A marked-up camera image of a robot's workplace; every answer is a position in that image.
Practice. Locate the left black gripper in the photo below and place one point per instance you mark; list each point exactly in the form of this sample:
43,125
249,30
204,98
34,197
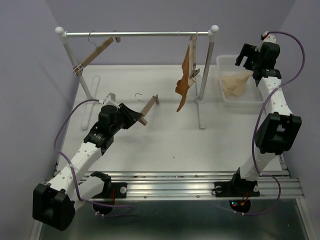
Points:
131,116

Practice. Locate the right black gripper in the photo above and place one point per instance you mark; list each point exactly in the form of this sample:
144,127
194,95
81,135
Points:
248,50

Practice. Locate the wooden clip hanger with beige underwear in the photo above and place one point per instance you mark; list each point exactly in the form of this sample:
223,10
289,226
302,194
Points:
154,100

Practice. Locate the beige underwear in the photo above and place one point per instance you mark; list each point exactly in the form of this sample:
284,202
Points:
235,84

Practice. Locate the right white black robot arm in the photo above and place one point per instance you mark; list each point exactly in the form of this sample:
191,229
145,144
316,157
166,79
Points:
277,127

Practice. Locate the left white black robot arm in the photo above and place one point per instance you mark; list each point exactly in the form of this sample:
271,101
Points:
56,202

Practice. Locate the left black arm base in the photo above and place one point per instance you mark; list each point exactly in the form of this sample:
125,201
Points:
105,205

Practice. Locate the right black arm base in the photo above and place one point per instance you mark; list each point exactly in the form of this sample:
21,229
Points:
238,194

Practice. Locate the brown underwear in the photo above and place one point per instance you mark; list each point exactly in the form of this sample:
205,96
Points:
182,84

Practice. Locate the wooden hanger with brown underwear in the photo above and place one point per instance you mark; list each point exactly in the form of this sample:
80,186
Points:
192,60

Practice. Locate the empty wooden clip hanger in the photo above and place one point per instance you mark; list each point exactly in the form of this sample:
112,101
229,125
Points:
78,69

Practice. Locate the white plastic basket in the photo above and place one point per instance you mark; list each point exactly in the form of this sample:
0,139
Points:
251,97

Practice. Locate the white clothes rack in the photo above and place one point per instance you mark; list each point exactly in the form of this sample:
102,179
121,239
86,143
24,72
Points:
199,85

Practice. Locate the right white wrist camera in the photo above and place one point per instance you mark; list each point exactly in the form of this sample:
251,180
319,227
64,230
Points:
267,37

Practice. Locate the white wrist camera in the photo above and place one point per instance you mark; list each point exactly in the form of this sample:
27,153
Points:
109,100
267,37

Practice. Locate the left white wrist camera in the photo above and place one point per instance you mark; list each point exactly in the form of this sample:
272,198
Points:
109,100

